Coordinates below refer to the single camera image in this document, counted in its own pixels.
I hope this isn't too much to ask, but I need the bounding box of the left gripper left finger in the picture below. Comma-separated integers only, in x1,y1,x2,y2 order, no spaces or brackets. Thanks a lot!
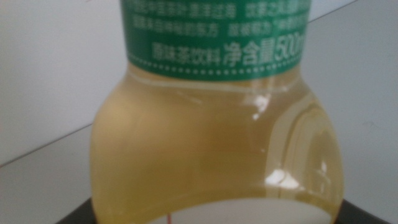
55,197,98,224

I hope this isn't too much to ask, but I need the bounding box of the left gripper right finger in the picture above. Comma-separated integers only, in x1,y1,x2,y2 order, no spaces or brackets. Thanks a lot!
335,198,393,224

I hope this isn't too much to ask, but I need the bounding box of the yellow tea bottle green label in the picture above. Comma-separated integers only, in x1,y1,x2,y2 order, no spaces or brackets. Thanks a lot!
89,0,345,224

